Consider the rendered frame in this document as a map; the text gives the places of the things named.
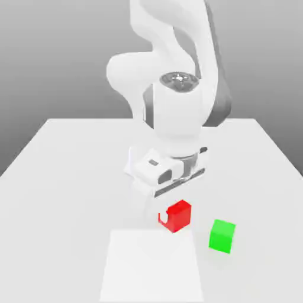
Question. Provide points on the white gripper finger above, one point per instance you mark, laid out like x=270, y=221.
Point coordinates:
x=163, y=216

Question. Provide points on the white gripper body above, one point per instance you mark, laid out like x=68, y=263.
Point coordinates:
x=176, y=192

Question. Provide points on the small red cube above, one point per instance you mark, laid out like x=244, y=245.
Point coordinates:
x=179, y=216

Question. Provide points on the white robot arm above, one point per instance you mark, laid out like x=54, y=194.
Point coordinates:
x=175, y=113

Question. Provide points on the small green cube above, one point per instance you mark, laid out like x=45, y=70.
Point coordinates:
x=222, y=236

